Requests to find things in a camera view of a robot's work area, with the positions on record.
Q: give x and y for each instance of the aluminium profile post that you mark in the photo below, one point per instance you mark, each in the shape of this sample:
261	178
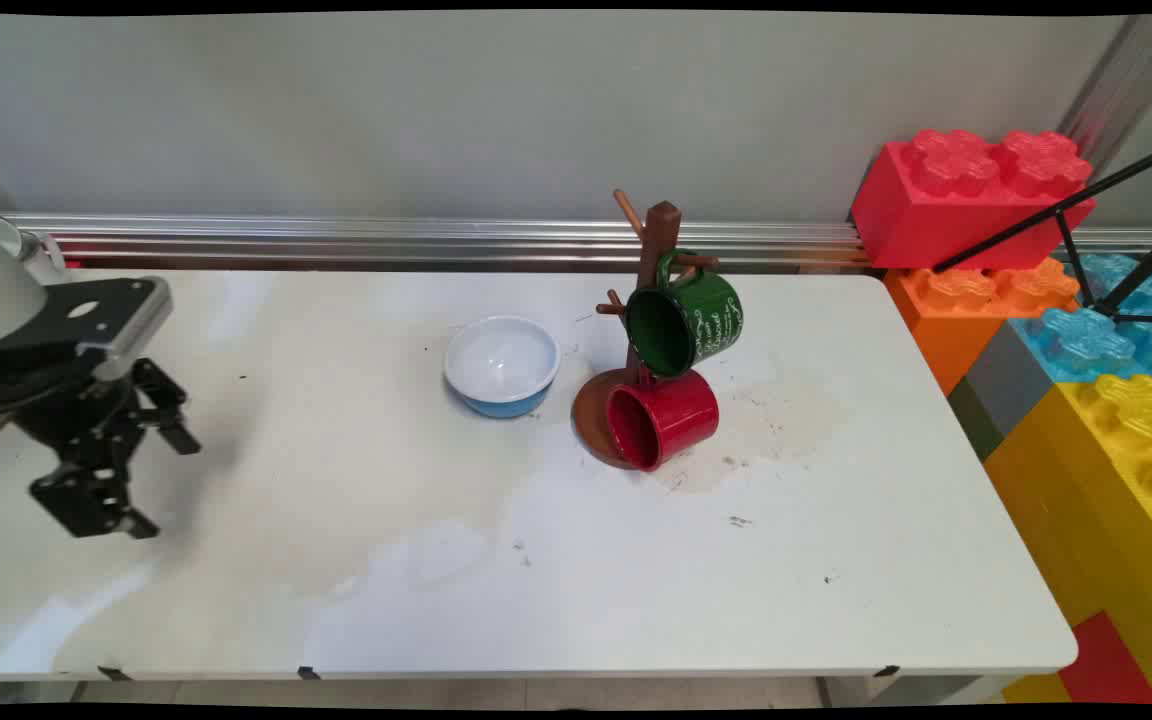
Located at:
1126	70

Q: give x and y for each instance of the black tripod stand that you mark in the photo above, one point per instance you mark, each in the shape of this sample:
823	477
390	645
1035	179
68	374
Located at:
1146	266

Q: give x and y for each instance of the green mug with white script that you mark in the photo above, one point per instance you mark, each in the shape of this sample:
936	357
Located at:
711	320

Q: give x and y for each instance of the brown wooden mug tree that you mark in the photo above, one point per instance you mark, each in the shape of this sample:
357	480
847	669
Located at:
658	240

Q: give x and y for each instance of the red giant building block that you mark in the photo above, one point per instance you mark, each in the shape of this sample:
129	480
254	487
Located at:
936	215

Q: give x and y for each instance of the yellow giant building block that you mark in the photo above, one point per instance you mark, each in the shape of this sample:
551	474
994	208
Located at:
1066	500

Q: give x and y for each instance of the white and blue bowl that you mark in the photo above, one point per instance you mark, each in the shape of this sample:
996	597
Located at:
501	360

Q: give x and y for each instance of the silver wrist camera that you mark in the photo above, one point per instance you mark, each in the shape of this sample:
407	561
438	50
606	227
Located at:
131	335

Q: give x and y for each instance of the orange giant building block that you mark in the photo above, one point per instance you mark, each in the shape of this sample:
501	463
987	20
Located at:
936	320

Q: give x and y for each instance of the red mug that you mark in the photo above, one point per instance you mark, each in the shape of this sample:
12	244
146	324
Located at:
681	410

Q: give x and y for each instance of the light blue giant building block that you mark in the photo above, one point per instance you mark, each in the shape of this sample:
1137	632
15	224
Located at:
1076	345

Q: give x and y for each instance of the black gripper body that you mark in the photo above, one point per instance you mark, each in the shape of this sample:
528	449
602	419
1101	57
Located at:
46	405

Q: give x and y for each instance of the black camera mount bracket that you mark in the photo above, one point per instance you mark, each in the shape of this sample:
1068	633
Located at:
26	330

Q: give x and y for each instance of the aluminium profile rail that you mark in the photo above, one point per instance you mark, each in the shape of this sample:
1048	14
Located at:
336	240

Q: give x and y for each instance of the black table edge clip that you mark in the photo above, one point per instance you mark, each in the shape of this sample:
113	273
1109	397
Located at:
886	670
114	673
308	672

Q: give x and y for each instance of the grey giant building block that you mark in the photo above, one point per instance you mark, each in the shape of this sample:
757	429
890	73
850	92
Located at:
1011	380

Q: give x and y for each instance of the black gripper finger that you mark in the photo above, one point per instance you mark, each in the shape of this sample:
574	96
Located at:
164	405
86	505

